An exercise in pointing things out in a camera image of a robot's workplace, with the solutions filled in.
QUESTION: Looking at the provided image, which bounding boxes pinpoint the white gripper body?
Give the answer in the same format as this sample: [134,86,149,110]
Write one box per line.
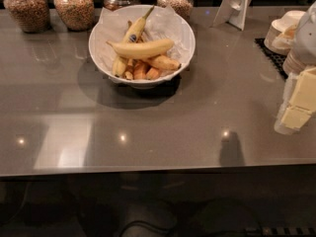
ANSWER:
[291,2,316,65]

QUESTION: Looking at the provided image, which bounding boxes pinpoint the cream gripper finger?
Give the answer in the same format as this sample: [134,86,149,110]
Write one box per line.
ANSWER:
[289,67,316,113]
[274,105,312,135]

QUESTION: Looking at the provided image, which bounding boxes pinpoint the yellow banana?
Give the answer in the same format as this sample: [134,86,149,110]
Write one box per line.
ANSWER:
[144,55,181,71]
[107,39,174,59]

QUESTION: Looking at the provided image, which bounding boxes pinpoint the white bowl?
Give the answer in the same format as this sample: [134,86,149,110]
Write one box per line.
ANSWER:
[89,5,196,89]

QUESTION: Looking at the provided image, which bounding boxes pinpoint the banana with blue sticker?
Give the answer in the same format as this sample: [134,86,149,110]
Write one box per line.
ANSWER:
[113,7,154,77]

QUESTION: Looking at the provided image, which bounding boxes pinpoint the stack of white paper bowls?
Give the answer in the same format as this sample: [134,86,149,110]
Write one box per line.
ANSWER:
[264,10,304,55]

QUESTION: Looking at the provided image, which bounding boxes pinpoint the black rubber mat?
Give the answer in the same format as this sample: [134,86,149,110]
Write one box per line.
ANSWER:
[254,38,287,80]

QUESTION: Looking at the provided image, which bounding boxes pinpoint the white sign stand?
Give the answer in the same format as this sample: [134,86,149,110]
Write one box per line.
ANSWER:
[212,0,252,31]

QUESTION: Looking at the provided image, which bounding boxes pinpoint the orange bananas at bottom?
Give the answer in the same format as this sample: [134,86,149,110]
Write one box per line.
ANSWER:
[123,59,162,80]

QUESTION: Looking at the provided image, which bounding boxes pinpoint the glass jar of nuts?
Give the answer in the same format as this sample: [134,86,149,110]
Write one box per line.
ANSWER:
[53,0,95,32]
[3,0,50,34]

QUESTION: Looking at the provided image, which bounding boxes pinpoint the left glass jar of nuts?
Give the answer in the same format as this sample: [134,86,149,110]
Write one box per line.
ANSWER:
[3,0,50,34]

